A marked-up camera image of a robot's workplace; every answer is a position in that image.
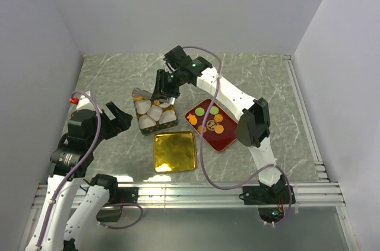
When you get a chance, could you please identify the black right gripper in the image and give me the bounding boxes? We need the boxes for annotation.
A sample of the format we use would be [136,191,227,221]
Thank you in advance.
[151,69,185,104]

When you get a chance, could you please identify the silver metal tongs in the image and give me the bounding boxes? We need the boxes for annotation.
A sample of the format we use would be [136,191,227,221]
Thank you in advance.
[131,87,175,105]

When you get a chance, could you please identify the green round cookie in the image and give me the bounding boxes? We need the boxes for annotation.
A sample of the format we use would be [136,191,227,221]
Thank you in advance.
[195,107,205,117]
[210,106,219,115]

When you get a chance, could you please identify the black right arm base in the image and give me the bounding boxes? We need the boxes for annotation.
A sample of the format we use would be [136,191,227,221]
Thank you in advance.
[239,185,296,227]

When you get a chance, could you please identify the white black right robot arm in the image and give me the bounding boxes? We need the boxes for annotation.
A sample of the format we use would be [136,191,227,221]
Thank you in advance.
[152,54,286,203]

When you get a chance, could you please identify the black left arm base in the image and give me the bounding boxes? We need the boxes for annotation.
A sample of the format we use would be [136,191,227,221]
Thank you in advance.
[96,186,139,223]

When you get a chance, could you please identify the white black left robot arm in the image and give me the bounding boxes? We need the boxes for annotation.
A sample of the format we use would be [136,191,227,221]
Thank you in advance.
[26,98,133,250]

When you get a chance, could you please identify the white paper cup liner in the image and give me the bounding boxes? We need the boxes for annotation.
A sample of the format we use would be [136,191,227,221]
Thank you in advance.
[158,102,170,109]
[138,115,156,129]
[147,106,163,122]
[134,100,151,115]
[159,110,177,124]

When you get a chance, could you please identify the green cookie tin box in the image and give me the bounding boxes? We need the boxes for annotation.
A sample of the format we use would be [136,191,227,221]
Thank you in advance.
[133,96,178,135]

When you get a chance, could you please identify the orange swirl cookie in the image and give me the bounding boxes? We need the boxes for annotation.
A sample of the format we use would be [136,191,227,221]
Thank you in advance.
[197,125,207,134]
[214,114,223,123]

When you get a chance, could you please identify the gold tin lid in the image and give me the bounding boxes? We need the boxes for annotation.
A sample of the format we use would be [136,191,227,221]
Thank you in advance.
[153,131,197,173]

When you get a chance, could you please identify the plain orange round cookie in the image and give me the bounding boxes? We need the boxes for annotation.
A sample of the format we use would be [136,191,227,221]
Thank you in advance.
[214,125,224,134]

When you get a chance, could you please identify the red serving tray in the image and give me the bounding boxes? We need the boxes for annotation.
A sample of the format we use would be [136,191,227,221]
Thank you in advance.
[185,99,238,151]

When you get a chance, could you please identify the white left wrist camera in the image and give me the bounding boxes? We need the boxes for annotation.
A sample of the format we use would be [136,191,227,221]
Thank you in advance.
[69,91,95,111]

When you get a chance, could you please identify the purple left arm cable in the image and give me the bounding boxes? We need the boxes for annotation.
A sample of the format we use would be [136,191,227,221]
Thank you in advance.
[33,90,144,249]

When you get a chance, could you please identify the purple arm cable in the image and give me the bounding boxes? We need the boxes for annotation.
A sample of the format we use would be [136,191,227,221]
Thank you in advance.
[182,45,293,227]
[33,90,144,249]

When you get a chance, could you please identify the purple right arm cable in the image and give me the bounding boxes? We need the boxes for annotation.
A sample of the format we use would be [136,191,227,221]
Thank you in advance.
[182,45,293,227]

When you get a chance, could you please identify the aluminium table edge rail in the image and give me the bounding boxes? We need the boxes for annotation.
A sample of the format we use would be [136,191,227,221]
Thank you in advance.
[32,182,347,209]

